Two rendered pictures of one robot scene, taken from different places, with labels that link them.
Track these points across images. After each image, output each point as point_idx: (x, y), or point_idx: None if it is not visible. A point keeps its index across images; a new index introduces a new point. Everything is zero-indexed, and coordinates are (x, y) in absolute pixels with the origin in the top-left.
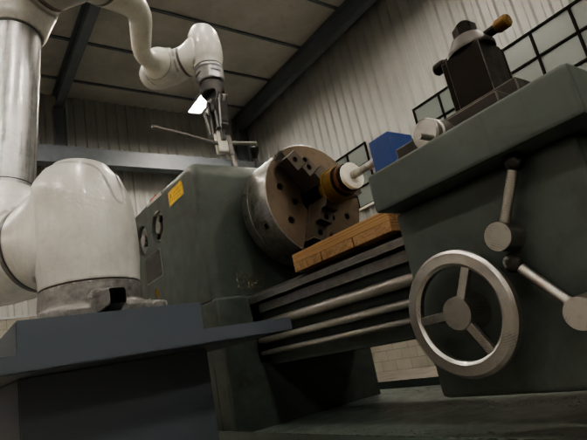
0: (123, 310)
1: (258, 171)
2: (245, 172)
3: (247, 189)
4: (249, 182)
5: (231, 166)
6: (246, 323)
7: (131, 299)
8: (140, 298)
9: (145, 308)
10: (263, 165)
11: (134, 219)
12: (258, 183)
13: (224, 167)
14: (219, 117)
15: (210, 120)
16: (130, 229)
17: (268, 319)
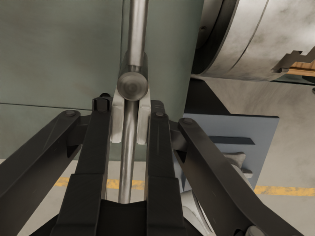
0: (247, 168)
1: (246, 72)
2: (192, 58)
3: (216, 77)
4: (221, 75)
5: (176, 85)
6: (273, 135)
7: (239, 166)
8: (237, 162)
9: (250, 162)
10: (260, 69)
11: (249, 186)
12: (247, 80)
13: (180, 104)
14: (185, 171)
15: (30, 198)
16: (250, 184)
17: (276, 127)
